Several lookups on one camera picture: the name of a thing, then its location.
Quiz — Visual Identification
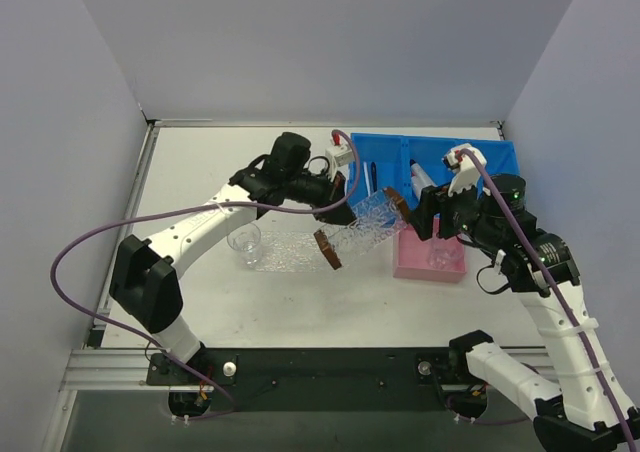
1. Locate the white toothbrush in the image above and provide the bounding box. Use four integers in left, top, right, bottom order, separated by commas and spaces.
362, 161, 373, 197

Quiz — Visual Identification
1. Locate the white toothpaste tube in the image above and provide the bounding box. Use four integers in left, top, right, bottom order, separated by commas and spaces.
410, 159, 434, 199

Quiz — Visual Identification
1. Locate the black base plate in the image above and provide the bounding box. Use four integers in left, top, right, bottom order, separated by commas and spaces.
146, 347, 488, 417

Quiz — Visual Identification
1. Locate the clear textured oval tray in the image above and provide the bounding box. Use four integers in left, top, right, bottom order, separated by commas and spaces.
252, 231, 331, 273

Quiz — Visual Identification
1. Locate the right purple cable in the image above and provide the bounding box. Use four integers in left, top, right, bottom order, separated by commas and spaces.
452, 146, 636, 452

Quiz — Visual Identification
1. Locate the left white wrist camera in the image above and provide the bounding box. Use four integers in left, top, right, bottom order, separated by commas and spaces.
325, 129, 355, 170

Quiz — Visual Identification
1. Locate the pink plastic box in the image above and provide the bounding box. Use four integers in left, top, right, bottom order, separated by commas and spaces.
393, 218, 466, 283

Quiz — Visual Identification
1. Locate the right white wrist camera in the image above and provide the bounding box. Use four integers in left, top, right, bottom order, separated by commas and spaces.
443, 143, 487, 197

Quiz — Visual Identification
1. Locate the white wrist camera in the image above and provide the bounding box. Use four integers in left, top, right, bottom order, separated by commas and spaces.
443, 143, 487, 197
325, 129, 355, 170

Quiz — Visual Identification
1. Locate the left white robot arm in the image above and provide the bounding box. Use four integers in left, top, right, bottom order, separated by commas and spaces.
109, 130, 359, 384

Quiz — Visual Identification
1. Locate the blue compartment bin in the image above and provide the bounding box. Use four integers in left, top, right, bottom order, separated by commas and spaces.
352, 133, 520, 208

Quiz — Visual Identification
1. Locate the clear plastic cup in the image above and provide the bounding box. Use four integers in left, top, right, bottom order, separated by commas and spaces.
428, 237, 463, 270
227, 223, 263, 268

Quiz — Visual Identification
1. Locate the black toothbrush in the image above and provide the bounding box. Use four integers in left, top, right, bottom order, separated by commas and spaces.
370, 162, 378, 192

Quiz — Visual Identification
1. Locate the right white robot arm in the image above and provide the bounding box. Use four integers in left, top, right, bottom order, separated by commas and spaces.
410, 174, 639, 451

